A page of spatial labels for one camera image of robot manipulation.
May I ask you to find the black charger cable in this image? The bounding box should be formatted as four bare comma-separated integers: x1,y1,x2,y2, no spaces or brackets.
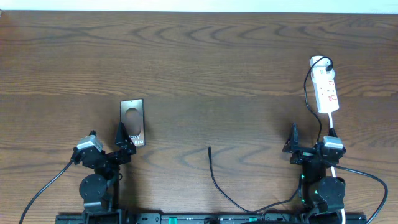
207,55,334,214

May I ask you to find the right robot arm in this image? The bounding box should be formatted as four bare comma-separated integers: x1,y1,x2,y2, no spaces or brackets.
282,124,346,223

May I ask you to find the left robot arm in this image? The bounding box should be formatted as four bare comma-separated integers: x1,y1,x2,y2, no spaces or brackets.
71,122,136,223

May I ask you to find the white power strip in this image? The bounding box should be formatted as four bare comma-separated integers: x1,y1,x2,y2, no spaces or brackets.
310,55,339,114

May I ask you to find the black left camera cable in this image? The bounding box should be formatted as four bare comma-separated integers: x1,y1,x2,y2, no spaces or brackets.
18,160,75,224

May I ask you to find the white power strip cord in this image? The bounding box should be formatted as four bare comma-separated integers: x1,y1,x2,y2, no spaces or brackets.
328,112,347,224

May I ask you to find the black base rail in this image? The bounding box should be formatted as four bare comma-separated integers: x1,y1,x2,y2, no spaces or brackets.
55,212,368,224

